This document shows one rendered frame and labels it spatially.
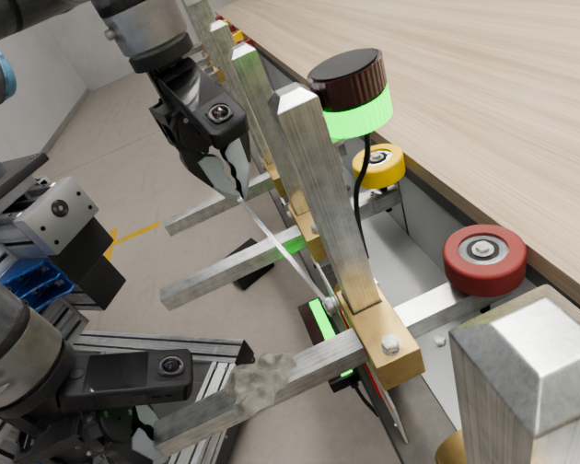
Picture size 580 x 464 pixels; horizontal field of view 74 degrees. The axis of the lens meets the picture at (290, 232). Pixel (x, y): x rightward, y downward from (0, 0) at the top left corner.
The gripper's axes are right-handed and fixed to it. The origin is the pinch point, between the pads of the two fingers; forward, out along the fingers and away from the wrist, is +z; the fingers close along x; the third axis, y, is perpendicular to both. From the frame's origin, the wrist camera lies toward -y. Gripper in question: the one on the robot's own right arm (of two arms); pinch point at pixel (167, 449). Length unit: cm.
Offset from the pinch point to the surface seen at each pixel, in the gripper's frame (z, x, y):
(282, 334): 82, -76, -7
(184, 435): -3.5, 1.5, -4.0
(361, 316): -5.3, -1.6, -27.2
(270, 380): -5.3, 1.1, -15.1
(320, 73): -31.6, -4.2, -30.6
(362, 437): 82, -27, -20
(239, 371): -5.9, -1.2, -12.2
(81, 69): 47, -810, 189
